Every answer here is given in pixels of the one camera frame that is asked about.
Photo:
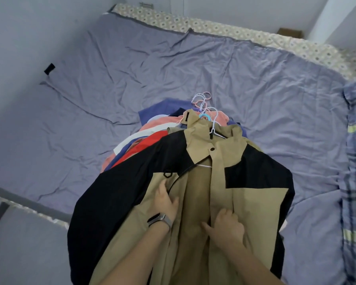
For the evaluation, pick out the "person's left hand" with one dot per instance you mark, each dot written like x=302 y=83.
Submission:
x=163 y=204

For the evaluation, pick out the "person's right hand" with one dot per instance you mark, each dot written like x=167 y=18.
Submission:
x=229 y=230

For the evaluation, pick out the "person's left thumb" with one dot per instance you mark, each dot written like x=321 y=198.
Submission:
x=174 y=205

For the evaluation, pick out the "person's right thumb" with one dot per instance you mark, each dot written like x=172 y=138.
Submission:
x=209 y=229

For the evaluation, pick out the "tan and black jacket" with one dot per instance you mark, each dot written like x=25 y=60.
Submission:
x=195 y=189

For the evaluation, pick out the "person's right forearm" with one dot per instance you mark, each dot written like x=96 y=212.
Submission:
x=249 y=267

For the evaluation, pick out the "person's left forearm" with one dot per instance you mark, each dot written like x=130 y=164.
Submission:
x=136 y=258

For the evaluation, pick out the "grey wristband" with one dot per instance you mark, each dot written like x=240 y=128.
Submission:
x=161 y=219

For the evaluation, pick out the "red garment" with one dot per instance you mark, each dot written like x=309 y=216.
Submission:
x=147 y=146

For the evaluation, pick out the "navy garment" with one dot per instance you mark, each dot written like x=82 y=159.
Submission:
x=121 y=155

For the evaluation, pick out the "white garment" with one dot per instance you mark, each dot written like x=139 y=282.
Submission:
x=136 y=139

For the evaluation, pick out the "salmon pink garment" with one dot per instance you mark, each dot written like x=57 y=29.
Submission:
x=160 y=123

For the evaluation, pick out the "white clothes hanger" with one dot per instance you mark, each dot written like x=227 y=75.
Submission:
x=214 y=123

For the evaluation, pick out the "teal clothes hanger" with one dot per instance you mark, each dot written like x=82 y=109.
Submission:
x=205 y=116

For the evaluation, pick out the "blue garment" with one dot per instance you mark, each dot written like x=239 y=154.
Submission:
x=163 y=108

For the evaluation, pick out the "lilac clothes hanger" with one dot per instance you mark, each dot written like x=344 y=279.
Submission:
x=199 y=101

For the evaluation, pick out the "pink clothes hanger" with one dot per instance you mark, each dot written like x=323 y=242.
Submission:
x=207 y=95

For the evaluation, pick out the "purple-grey bed sheet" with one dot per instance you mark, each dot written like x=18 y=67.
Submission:
x=112 y=86

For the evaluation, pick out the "beige patterned mattress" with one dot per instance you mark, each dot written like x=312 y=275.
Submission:
x=225 y=28

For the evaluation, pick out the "small black clip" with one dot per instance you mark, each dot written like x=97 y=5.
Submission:
x=49 y=69

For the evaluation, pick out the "brown cardboard box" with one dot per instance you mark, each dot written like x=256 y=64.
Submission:
x=290 y=32

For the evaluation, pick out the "dark bed frame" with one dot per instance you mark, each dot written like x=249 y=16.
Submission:
x=23 y=201

